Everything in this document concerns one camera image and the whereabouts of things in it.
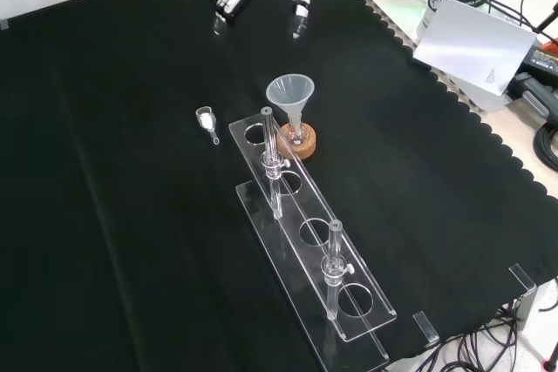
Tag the clear weighing funnel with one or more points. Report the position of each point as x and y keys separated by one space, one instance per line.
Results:
x=205 y=118

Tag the small round-bottom glass flask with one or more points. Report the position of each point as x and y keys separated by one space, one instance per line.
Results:
x=297 y=137

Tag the grey tape strip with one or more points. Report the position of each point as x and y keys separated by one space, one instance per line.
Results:
x=4 y=24

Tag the translucent plastic funnel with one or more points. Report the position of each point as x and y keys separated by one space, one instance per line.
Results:
x=290 y=93

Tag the black bench cloth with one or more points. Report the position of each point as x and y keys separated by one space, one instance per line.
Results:
x=131 y=171

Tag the black tripod leg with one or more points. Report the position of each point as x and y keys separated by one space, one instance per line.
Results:
x=547 y=21

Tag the black box with orange label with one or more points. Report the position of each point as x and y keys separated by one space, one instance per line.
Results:
x=542 y=62

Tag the white paper card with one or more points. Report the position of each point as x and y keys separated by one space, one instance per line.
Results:
x=475 y=41

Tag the black power adapter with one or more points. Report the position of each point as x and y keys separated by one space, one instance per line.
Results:
x=529 y=93

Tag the clear acrylic funnel stand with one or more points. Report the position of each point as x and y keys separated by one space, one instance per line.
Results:
x=271 y=145

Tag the pale board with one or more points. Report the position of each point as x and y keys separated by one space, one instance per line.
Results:
x=392 y=2

